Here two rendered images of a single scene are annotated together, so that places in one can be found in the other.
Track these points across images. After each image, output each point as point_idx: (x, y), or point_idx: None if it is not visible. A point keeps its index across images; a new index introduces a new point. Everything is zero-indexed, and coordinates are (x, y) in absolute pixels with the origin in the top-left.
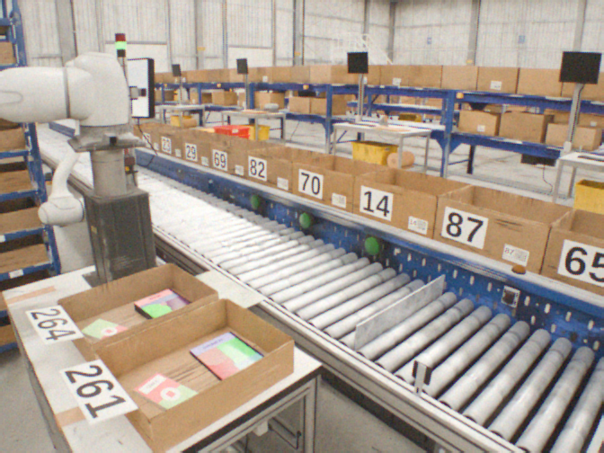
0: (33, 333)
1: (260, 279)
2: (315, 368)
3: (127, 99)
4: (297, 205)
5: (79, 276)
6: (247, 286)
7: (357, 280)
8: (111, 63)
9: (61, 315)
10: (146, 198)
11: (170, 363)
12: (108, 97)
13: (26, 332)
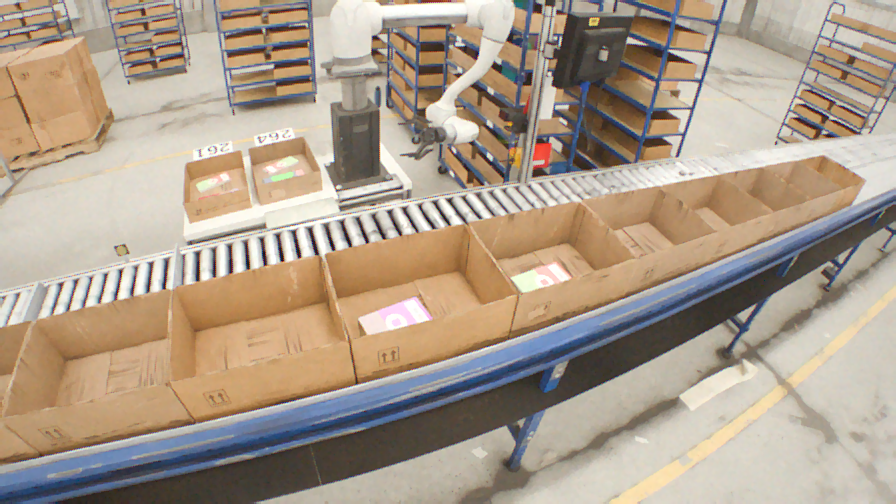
0: (309, 146)
1: (301, 234)
2: (183, 232)
3: (342, 40)
4: None
5: None
6: (298, 226)
7: None
8: (334, 11)
9: (282, 138)
10: (338, 119)
11: (237, 184)
12: (330, 35)
13: (313, 144)
